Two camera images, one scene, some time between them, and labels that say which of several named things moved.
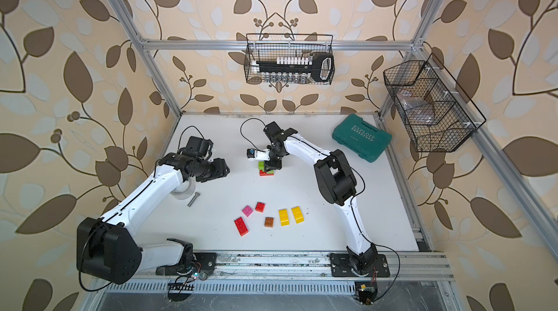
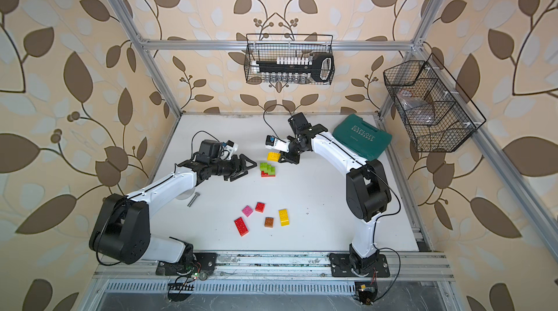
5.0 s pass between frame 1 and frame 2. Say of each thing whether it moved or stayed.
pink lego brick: stayed
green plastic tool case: stayed
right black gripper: moved
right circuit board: stayed
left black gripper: moved
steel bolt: stayed
